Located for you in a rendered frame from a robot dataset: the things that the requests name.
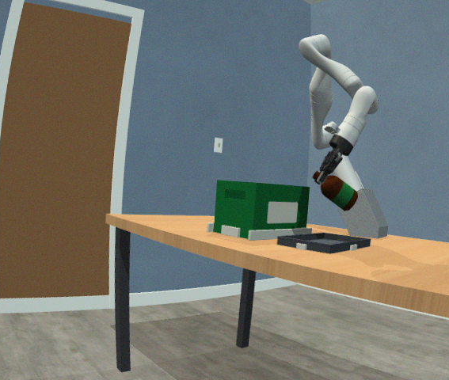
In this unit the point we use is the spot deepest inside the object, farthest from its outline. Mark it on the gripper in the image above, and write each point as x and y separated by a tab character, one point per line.
341	146

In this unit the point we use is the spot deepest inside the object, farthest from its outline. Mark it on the green divided crate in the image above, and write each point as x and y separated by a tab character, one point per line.
260	206

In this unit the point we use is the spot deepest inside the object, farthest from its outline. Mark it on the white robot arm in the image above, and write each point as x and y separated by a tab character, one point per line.
364	102

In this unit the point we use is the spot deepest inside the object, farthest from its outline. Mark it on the brown bottle with green label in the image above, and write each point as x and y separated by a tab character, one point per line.
338	191

